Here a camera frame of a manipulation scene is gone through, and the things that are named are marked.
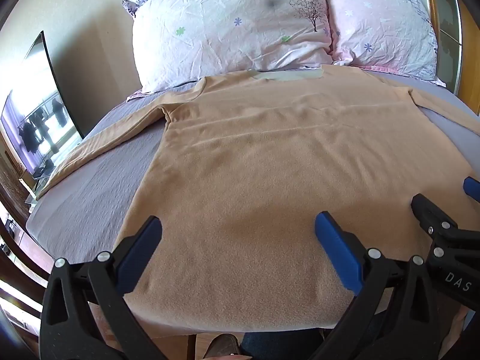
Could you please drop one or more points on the small floral pink pillow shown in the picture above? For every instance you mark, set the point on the small floral pink pillow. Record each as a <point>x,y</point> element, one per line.
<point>382,22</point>

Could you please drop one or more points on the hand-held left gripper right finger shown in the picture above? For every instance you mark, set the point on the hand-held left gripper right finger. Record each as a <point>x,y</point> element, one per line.
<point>337,251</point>

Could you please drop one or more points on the tan long-sleeve shirt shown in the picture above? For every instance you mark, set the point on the tan long-sleeve shirt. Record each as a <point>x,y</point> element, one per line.
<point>258,165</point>

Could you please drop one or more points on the person's leg in jeans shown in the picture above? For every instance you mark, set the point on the person's leg in jeans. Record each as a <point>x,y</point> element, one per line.
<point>279,347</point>

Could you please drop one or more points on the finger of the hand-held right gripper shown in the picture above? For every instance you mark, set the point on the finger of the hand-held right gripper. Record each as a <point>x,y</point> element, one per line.
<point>427,210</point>
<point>471,187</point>

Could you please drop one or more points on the large floral pink pillow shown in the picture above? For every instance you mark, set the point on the large floral pink pillow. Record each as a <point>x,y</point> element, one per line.
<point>228,26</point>

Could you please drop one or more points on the flat screen television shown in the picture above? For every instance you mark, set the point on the flat screen television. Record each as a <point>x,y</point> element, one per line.
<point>35,120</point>

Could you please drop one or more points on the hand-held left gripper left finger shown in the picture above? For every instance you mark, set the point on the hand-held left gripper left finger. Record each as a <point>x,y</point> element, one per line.
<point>140,255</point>

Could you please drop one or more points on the bed with grey sheet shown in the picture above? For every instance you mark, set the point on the bed with grey sheet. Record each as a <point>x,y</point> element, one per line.
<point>108,187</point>

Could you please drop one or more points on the brown slipper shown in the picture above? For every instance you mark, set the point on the brown slipper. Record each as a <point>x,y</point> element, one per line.
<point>222,348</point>

